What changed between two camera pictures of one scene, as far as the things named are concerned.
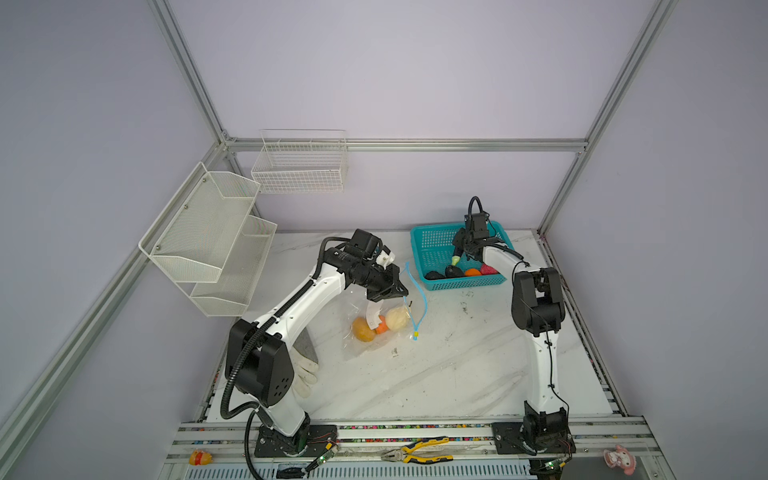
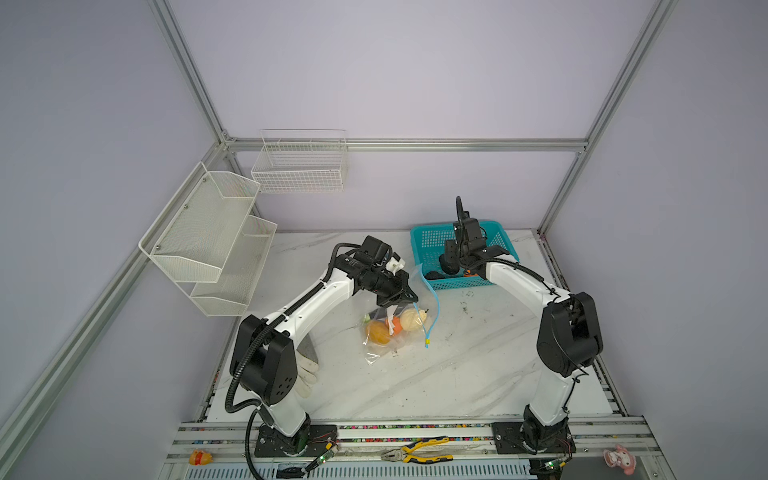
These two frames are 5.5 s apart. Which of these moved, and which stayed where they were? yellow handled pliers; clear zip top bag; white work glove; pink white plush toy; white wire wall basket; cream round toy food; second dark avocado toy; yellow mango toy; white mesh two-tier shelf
Moved: yellow mango toy; cream round toy food; clear zip top bag
Stayed: second dark avocado toy; white mesh two-tier shelf; white wire wall basket; yellow handled pliers; white work glove; pink white plush toy
